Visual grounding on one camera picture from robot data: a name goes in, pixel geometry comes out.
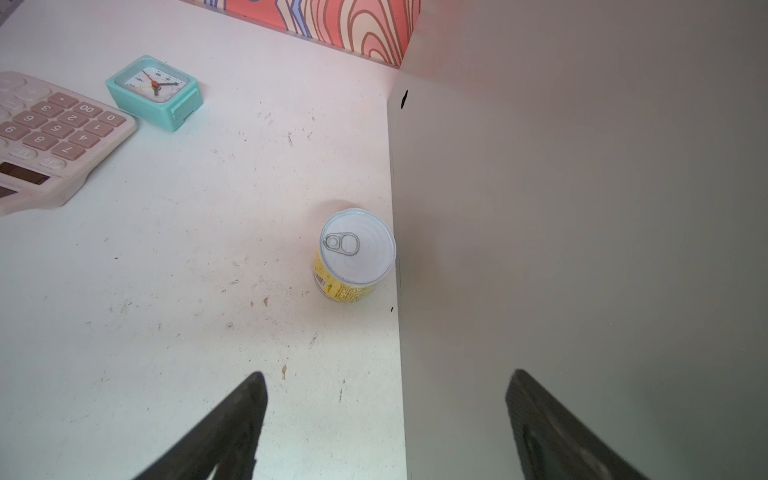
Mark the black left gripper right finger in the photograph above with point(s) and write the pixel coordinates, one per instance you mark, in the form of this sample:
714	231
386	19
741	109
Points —
552	443

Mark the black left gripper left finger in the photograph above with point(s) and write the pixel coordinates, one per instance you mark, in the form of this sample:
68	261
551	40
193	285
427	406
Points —
223	444

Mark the pale tin can by cabinet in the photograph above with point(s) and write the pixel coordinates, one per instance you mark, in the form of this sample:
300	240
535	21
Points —
356	251

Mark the grey metal cabinet box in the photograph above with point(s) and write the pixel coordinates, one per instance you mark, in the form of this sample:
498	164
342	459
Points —
580	191

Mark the pink desk calculator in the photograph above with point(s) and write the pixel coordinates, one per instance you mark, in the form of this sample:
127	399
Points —
51	140

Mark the mint green alarm clock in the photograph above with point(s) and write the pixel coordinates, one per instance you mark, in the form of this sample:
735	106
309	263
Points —
156	92

